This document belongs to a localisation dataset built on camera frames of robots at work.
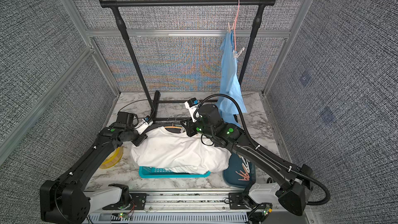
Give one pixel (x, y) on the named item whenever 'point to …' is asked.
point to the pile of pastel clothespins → (245, 175)
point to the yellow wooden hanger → (172, 126)
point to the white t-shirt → (173, 149)
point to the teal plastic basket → (154, 172)
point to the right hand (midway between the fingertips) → (181, 118)
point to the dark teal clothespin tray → (230, 177)
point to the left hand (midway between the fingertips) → (144, 132)
